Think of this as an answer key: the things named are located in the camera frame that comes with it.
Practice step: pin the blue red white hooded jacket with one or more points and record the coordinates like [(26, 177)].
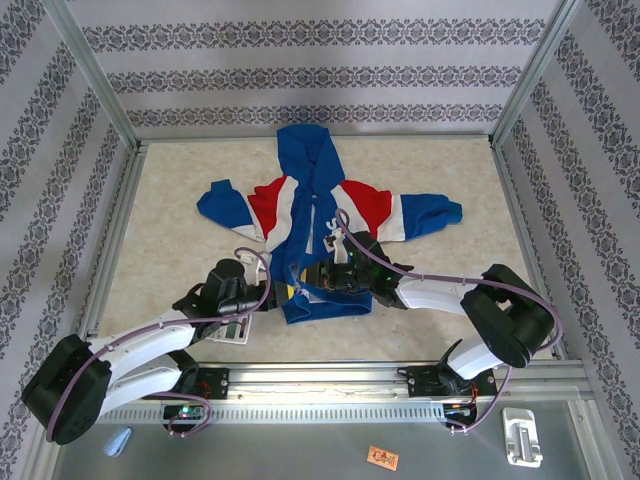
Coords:
[(365, 205)]

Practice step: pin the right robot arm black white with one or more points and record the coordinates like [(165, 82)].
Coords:
[(435, 297)]

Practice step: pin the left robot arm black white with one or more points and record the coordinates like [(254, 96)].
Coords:
[(145, 345)]

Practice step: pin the grey scientific calculator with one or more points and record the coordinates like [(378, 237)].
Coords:
[(235, 336)]

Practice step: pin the small orange card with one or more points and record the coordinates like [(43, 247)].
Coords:
[(383, 458)]

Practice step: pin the white plastic device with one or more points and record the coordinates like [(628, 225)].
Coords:
[(521, 437)]

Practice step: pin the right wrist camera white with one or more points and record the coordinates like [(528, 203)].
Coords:
[(336, 245)]

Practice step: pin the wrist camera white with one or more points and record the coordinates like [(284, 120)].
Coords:
[(255, 270), (336, 245)]

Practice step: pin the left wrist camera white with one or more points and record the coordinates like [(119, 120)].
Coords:
[(255, 270)]

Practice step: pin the aluminium front rail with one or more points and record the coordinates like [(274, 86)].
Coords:
[(320, 380)]

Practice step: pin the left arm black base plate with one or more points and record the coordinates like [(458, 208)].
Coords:
[(215, 382)]

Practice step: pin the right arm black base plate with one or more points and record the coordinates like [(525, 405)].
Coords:
[(422, 382)]

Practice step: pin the left aluminium side rail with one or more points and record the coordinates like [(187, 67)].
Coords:
[(127, 200)]

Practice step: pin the aluminium side rail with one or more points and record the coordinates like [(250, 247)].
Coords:
[(127, 200), (520, 210)]

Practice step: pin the right aluminium side rail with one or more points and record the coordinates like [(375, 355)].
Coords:
[(520, 210)]

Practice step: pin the right aluminium frame post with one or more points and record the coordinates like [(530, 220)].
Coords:
[(537, 70)]

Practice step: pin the aluminium frame post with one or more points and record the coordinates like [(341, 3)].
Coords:
[(90, 70), (537, 70)]

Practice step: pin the left aluminium frame post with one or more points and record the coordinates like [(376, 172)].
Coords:
[(90, 70)]

